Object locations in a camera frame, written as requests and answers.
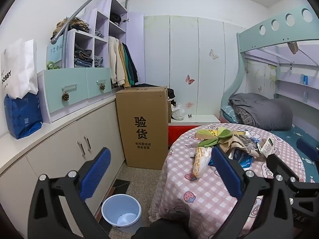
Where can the small blue box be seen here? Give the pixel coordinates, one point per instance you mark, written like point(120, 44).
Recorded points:
point(304, 79)

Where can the dark folded jeans pile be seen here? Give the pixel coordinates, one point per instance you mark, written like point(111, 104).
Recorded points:
point(83, 56)

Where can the black cloth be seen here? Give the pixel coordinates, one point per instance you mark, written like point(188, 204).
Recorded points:
point(171, 94)

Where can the round table, pink checkered cloth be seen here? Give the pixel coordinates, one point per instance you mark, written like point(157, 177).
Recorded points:
point(184, 186)

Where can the black flat board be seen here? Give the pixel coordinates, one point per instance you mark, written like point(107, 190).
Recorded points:
point(121, 186)

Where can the white wardrobe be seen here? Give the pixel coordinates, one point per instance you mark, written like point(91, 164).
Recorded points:
point(159, 54)

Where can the green plastic wrapper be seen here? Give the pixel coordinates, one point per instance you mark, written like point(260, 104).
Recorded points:
point(211, 140)

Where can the yellow patterned plastic bag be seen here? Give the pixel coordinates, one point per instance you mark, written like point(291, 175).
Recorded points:
point(201, 163)

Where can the green plastic toy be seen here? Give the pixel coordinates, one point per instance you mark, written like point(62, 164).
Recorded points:
point(51, 66)

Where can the blue white carton box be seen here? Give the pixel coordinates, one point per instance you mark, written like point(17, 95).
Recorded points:
point(240, 160)

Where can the blue plastic bag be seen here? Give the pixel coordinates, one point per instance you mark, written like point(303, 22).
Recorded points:
point(22, 117)

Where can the tall cardboard box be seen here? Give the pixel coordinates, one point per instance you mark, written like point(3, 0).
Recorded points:
point(142, 127)

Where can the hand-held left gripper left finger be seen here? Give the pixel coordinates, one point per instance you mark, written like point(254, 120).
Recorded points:
point(96, 171)

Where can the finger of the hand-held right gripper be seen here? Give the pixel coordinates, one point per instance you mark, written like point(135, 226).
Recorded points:
point(275, 161)
point(307, 147)

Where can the pine cone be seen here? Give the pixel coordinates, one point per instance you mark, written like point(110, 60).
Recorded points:
point(65, 96)
point(102, 87)

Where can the cream hanging jacket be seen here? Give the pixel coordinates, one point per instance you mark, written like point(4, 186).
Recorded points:
point(115, 59)

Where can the pale pink flower sticker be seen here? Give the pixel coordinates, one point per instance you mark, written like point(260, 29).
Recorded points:
point(190, 104)

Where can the grey metal handrail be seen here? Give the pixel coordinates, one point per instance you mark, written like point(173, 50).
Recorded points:
point(64, 54)

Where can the black hanging garment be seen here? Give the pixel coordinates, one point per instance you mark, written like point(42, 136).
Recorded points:
point(134, 69)

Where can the brown hanging tag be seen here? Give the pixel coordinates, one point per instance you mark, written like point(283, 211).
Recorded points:
point(292, 46)

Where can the pale butterfly sticker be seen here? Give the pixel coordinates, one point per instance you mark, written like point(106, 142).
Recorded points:
point(213, 54)

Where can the green hanging garment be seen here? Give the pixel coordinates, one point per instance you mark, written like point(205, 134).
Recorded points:
point(128, 62)

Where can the white paper bag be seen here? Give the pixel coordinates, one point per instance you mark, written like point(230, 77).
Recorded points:
point(17, 67)

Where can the teal plaid bed sheet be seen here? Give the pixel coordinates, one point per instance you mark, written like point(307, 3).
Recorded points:
point(229, 114)

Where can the mint green bunk bed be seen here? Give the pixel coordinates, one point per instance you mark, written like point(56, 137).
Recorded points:
point(239, 79)

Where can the lilac wardrobe door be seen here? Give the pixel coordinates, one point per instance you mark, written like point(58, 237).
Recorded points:
point(135, 49)

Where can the light blue plastic bin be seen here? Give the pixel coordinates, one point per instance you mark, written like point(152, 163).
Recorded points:
point(122, 214)

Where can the mint green drawer cabinet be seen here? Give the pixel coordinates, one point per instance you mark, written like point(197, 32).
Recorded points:
point(74, 84)

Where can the grey quilt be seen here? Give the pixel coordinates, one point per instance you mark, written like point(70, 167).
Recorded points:
point(264, 112)

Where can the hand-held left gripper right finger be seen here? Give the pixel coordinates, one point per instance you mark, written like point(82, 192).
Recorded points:
point(226, 171)

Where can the white green carton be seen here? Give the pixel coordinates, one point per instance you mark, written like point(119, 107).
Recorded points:
point(267, 147)

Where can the brown folded clothes pile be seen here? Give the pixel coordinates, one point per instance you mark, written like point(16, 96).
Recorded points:
point(74, 24)

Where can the pink butterfly sticker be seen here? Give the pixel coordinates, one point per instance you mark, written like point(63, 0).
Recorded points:
point(189, 79)

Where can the white low cabinet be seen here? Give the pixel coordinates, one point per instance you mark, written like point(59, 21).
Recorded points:
point(62, 142)

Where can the red bench with white top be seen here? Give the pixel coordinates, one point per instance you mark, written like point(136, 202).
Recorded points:
point(189, 129)

